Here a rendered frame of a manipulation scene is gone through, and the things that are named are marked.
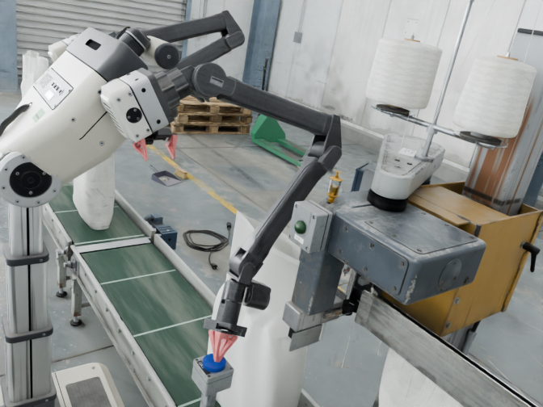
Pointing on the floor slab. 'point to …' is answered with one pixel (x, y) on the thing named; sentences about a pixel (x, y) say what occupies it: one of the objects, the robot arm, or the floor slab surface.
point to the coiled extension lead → (208, 245)
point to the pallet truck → (273, 134)
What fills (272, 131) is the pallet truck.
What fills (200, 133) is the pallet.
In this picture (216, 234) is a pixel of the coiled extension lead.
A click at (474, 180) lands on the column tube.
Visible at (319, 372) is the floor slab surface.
